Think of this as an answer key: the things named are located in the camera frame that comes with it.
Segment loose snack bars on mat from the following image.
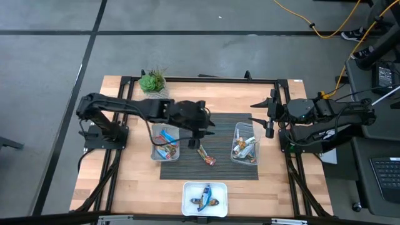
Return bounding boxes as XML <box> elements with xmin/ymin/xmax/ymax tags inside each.
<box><xmin>196</xmin><ymin>144</ymin><xmax>217</xmax><ymax>166</ymax></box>

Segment orange and white granola bar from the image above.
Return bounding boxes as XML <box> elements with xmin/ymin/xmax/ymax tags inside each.
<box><xmin>234</xmin><ymin>137</ymin><xmax>257</xmax><ymax>153</ymax></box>

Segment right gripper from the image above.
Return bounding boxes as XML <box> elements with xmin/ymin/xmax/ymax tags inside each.
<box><xmin>248</xmin><ymin>89</ymin><xmax>316</xmax><ymax>139</ymax></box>

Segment silver aluminium bracket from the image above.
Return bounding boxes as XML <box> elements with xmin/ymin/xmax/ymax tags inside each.
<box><xmin>98</xmin><ymin>214</ymin><xmax>134</xmax><ymax>225</ymax></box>
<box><xmin>271</xmin><ymin>217</ymin><xmax>309</xmax><ymax>225</ymax></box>

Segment black aluminium table frame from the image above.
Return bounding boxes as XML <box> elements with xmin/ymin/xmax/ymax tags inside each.
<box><xmin>69</xmin><ymin>70</ymin><xmax>334</xmax><ymax>225</ymax></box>

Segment white and green granola bar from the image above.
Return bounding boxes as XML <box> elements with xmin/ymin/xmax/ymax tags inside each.
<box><xmin>234</xmin><ymin>144</ymin><xmax>258</xmax><ymax>159</ymax></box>

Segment black keyboard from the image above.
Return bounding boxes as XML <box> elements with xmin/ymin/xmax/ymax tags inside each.
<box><xmin>370</xmin><ymin>156</ymin><xmax>400</xmax><ymax>206</ymax></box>

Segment dark grey desk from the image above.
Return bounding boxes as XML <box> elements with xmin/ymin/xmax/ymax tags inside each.
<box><xmin>345</xmin><ymin>57</ymin><xmax>400</xmax><ymax>218</ymax></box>

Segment person's shoe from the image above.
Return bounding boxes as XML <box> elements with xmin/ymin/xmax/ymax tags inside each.
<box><xmin>340</xmin><ymin>27</ymin><xmax>365</xmax><ymax>42</ymax></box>
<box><xmin>349</xmin><ymin>46</ymin><xmax>375</xmax><ymax>60</ymax></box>

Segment dark furniture leg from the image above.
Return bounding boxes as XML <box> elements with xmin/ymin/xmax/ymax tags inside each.
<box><xmin>0</xmin><ymin>136</ymin><xmax>25</xmax><ymax>151</ymax></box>

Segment clear plastic bin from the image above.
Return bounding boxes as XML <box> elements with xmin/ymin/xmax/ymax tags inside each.
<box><xmin>230</xmin><ymin>121</ymin><xmax>263</xmax><ymax>166</ymax></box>

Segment person's leg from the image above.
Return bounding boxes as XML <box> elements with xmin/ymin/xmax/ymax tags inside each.
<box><xmin>364</xmin><ymin>0</ymin><xmax>400</xmax><ymax>31</ymax></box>

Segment dark woven mat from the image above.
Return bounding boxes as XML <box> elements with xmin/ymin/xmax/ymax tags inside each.
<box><xmin>159</xmin><ymin>112</ymin><xmax>259</xmax><ymax>181</ymax></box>

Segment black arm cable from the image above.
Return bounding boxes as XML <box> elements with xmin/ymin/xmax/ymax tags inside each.
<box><xmin>124</xmin><ymin>101</ymin><xmax>196</xmax><ymax>147</ymax></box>
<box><xmin>281</xmin><ymin>98</ymin><xmax>366</xmax><ymax>148</ymax></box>

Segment white plastic bin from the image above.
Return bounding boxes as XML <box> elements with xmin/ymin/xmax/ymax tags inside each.
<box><xmin>181</xmin><ymin>182</ymin><xmax>229</xmax><ymax>219</ymax></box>

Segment white cable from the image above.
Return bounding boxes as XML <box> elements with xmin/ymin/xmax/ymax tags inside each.
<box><xmin>370</xmin><ymin>92</ymin><xmax>400</xmax><ymax>107</ymax></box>

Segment potted succulent plant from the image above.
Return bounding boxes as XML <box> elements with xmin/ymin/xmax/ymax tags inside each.
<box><xmin>138</xmin><ymin>67</ymin><xmax>170</xmax><ymax>100</ymax></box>

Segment yellow extension cable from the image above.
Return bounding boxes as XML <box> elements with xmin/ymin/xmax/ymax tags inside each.
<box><xmin>272</xmin><ymin>0</ymin><xmax>363</xmax><ymax>39</ymax></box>
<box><xmin>318</xmin><ymin>0</ymin><xmax>400</xmax><ymax>101</ymax></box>

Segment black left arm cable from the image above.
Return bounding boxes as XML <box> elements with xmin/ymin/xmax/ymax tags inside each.
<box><xmin>124</xmin><ymin>101</ymin><xmax>196</xmax><ymax>147</ymax></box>

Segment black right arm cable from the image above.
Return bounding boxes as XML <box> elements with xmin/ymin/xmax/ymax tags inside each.
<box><xmin>281</xmin><ymin>98</ymin><xmax>366</xmax><ymax>148</ymax></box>

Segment black power adapter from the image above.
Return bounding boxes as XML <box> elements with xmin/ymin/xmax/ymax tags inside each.
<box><xmin>371</xmin><ymin>61</ymin><xmax>396</xmax><ymax>96</ymax></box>

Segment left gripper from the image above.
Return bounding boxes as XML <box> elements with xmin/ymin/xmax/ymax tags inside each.
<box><xmin>173</xmin><ymin>99</ymin><xmax>216</xmax><ymax>149</ymax></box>

